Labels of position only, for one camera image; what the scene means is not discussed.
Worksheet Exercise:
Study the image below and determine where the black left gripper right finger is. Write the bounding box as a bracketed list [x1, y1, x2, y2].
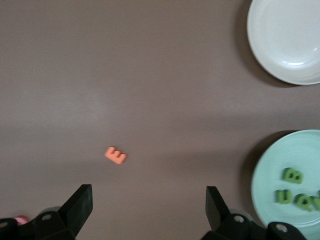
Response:
[202, 186, 305, 240]

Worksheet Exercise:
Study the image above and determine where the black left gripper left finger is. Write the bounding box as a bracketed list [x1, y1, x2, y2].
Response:
[0, 184, 93, 240]

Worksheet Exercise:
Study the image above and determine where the green foam letter U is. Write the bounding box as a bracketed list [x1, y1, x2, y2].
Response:
[275, 189, 293, 205]

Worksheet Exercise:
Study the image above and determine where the green foam letter P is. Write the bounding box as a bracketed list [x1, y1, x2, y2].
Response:
[291, 191, 318, 213]

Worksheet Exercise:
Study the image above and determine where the green foam letter B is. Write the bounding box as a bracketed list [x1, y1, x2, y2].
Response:
[282, 167, 304, 185]

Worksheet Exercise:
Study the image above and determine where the orange foam letter E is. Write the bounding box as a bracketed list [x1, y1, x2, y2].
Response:
[103, 146, 128, 165]

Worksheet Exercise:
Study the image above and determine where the green round plate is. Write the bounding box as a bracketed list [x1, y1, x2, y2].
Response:
[251, 129, 320, 227]

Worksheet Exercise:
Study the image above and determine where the brown table cover sheet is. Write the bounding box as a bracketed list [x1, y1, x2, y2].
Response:
[0, 0, 320, 240]

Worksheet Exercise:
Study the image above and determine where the beige round plate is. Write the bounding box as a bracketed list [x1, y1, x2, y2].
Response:
[246, 0, 320, 86]

